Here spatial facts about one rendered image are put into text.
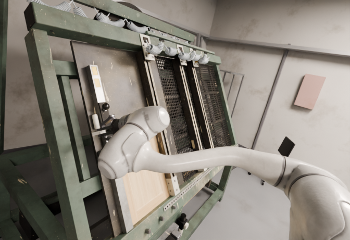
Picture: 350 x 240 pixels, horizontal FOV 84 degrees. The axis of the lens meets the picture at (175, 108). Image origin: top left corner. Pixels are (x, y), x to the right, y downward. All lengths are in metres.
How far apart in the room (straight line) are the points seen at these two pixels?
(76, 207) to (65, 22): 0.88
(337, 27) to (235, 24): 1.96
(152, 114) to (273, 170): 0.41
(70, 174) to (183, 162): 0.60
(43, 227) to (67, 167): 0.54
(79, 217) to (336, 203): 0.94
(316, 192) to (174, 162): 0.35
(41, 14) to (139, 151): 0.80
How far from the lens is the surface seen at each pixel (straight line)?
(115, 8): 1.97
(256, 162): 0.67
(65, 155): 1.03
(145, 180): 1.36
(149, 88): 1.43
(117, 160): 0.58
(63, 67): 1.22
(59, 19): 1.17
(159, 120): 0.65
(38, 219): 1.54
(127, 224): 1.27
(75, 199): 1.06
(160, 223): 1.45
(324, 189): 0.59
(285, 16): 4.87
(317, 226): 0.53
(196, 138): 1.81
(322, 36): 4.63
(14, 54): 3.28
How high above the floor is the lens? 1.87
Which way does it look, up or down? 15 degrees down
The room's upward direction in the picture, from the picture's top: 12 degrees clockwise
